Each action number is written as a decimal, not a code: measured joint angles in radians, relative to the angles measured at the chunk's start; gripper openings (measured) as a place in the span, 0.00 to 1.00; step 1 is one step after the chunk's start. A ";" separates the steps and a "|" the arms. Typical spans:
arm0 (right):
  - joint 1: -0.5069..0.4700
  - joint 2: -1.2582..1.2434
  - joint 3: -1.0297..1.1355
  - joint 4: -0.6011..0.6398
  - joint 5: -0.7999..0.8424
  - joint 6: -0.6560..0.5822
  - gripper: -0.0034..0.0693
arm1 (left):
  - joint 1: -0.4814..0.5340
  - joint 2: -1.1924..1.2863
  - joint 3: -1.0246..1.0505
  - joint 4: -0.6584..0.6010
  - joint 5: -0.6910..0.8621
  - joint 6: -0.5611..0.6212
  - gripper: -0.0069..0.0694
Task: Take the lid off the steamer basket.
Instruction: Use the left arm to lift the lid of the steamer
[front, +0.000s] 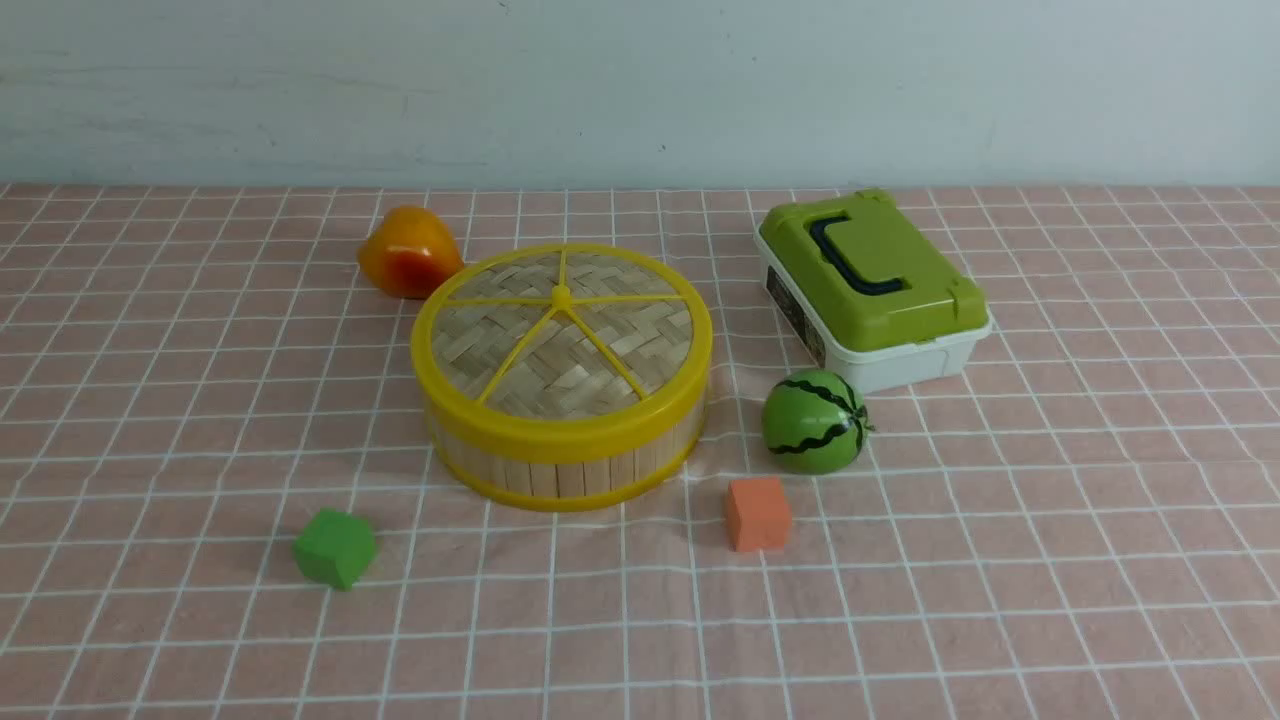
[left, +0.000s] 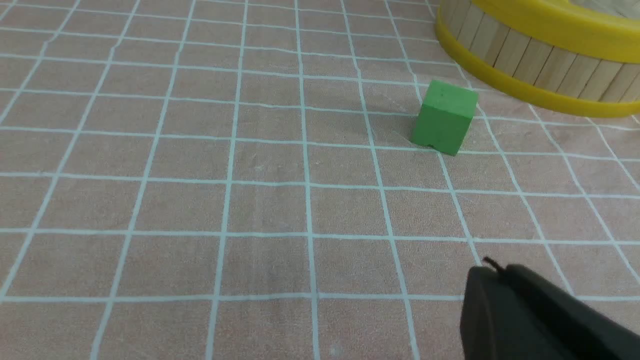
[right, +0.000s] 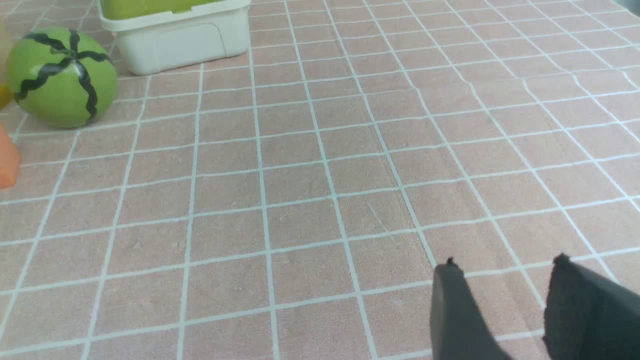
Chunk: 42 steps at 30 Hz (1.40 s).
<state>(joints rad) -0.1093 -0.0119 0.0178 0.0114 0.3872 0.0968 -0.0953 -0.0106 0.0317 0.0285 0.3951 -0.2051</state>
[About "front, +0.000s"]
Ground yellow woven steamer lid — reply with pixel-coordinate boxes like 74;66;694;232
410;243;713;464

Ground bamboo steamer basket base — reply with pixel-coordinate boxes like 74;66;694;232
425;396;707;512

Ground green toy watermelon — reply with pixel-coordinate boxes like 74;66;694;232
762;369;876;477

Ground orange foam cube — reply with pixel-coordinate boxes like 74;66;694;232
724;477;794;553

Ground green lidded white box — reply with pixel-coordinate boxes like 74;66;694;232
755;188;993;395

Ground green foam cube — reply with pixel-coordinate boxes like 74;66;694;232
292;507;378;591

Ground pink checkered tablecloth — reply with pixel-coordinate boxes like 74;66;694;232
1;183;1279;719

